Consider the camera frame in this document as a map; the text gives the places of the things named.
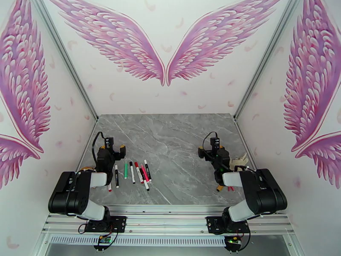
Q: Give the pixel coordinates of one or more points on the black pen white cap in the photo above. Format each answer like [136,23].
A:
[148,172]
[116,176]

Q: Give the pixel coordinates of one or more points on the green pen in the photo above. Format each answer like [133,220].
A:
[125,171]

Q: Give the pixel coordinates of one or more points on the white marker black cap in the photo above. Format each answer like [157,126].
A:
[132,174]

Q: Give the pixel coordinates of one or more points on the white marker red cap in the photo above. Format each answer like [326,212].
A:
[138,172]

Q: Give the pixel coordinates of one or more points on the white pen red end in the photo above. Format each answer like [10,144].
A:
[109,188]

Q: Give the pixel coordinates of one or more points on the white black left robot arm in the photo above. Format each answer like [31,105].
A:
[69,194]

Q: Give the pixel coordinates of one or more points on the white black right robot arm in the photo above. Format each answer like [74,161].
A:
[261,194]

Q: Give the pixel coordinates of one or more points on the light wooden toy piece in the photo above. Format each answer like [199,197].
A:
[239,162]

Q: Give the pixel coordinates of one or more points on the yellow cylindrical plug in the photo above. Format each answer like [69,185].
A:
[220,188]

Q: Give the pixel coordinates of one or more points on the red alligator clip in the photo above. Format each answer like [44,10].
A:
[230,188]

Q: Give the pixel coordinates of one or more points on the small green circuit board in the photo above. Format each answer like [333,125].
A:
[233,239]
[105,239]

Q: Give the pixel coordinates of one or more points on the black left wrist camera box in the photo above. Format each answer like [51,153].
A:
[108,142]

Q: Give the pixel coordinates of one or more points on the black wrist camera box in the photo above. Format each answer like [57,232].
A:
[214,143]
[108,142]

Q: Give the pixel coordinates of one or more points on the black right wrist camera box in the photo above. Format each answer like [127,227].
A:
[214,143]

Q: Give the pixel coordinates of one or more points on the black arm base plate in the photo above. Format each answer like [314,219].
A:
[118,223]
[213,223]

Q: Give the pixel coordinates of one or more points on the aluminium rail frame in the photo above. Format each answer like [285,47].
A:
[165,220]

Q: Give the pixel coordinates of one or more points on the aluminium frame post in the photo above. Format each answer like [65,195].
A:
[64,54]
[271,54]

